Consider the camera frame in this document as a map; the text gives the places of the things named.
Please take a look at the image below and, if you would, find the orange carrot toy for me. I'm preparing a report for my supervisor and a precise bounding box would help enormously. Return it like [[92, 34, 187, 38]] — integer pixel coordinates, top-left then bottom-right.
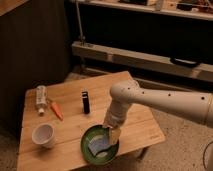
[[50, 102, 63, 120]]

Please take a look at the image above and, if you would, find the white cup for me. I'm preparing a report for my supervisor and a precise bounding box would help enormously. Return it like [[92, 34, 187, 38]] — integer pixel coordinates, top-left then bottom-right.
[[32, 123, 55, 149]]

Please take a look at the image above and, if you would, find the metal shelf beam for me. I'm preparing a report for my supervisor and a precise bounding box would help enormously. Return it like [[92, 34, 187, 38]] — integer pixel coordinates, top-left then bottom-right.
[[71, 41, 213, 82]]

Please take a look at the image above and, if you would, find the metal pole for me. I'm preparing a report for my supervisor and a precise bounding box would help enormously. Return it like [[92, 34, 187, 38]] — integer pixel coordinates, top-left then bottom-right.
[[75, 0, 85, 45]]

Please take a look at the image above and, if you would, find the black eraser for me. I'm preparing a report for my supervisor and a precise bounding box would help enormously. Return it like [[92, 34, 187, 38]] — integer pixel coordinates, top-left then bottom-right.
[[82, 91, 90, 114]]

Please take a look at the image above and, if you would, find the black handle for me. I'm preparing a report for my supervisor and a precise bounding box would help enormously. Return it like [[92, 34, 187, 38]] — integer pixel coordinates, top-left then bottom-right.
[[170, 58, 201, 68]]

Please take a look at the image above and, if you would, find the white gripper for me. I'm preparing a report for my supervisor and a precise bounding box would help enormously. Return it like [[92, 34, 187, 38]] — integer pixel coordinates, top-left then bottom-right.
[[103, 101, 129, 145]]

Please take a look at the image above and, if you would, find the green bowl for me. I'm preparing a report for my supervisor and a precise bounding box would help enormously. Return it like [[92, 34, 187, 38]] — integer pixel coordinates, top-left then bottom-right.
[[80, 125, 119, 165]]

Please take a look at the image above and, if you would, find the wooden table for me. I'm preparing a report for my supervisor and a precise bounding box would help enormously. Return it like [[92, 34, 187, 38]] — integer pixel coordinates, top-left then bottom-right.
[[16, 70, 167, 171]]

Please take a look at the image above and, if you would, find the clear plastic bottle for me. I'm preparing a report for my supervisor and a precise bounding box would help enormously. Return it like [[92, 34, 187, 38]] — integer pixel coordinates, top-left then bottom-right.
[[36, 85, 47, 115]]

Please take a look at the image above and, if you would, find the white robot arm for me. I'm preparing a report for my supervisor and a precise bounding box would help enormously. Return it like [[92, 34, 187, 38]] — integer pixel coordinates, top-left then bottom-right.
[[103, 80, 213, 145]]

